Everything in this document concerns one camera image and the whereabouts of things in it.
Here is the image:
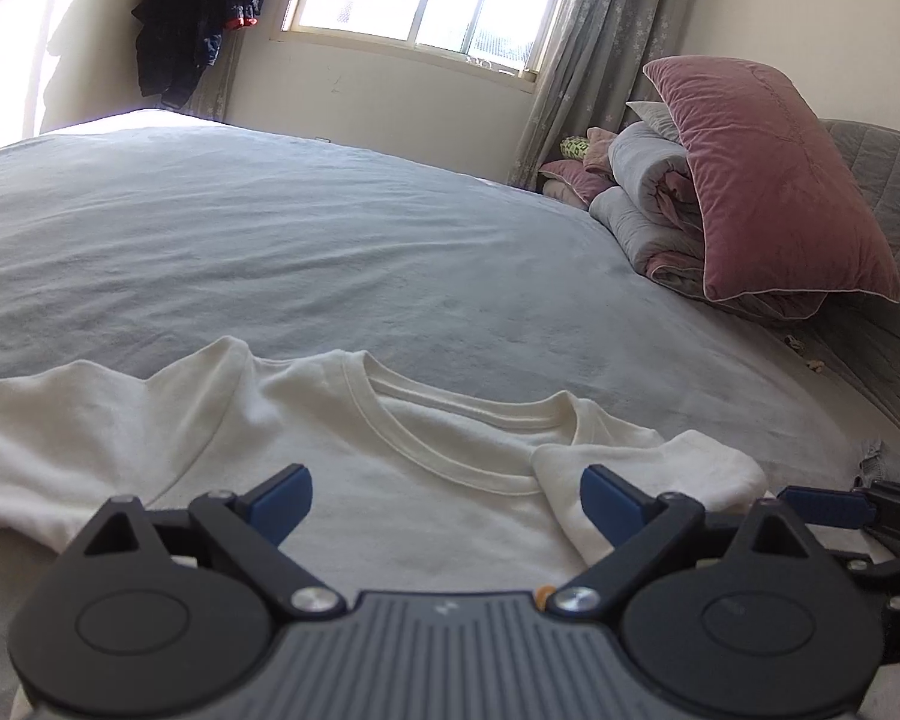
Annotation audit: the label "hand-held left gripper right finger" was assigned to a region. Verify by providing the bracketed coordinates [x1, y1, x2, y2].
[546, 463, 824, 621]

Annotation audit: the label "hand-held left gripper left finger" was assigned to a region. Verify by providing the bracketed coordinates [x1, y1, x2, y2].
[81, 463, 348, 623]

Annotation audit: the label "white bear print t-shirt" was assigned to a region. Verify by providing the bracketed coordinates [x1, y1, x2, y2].
[0, 336, 770, 720]

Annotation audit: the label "small beige scrunchie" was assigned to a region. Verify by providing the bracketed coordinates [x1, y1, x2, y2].
[787, 334, 826, 372]

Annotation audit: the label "folded grey pink quilt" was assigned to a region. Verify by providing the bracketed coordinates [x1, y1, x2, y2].
[589, 101, 830, 323]

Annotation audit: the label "grey quilted headboard cover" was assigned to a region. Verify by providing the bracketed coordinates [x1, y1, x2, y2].
[795, 118, 900, 458]

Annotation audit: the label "pink velvet pillow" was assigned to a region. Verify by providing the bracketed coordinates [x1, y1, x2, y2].
[643, 56, 900, 308]

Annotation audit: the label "small pink pillow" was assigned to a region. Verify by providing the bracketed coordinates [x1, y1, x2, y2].
[538, 127, 616, 207]

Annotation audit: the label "grey star print curtain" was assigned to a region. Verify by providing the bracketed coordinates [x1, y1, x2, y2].
[187, 15, 248, 121]
[506, 0, 710, 188]

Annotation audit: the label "dark hanging jackets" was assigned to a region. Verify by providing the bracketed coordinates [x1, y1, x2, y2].
[131, 0, 269, 107]

